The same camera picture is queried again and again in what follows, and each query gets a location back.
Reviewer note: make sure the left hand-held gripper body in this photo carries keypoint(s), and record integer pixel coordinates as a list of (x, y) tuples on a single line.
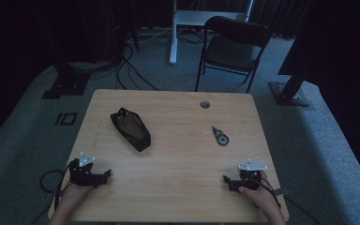
[(82, 175)]

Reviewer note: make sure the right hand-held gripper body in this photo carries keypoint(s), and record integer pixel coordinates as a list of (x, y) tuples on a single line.
[(250, 176)]

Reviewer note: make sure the black mesh pencil case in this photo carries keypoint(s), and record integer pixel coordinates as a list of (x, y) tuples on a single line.
[(131, 128)]

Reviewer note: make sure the person's left hand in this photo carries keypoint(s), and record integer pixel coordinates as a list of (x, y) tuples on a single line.
[(74, 193)]

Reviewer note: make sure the person's right hand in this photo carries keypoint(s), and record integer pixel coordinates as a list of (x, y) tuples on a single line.
[(261, 195)]

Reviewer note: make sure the grey table grommet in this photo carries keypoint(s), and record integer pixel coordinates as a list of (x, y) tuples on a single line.
[(204, 104)]

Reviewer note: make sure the black slanted stand with base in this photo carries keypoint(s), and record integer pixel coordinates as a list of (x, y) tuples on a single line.
[(290, 90)]

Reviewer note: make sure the black folding chair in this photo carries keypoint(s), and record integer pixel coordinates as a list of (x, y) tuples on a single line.
[(232, 51)]

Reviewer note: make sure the black stand with base plate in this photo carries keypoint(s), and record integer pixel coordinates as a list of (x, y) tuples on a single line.
[(67, 82)]

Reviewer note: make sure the white desk frame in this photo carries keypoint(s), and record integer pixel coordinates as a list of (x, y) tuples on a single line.
[(197, 18)]

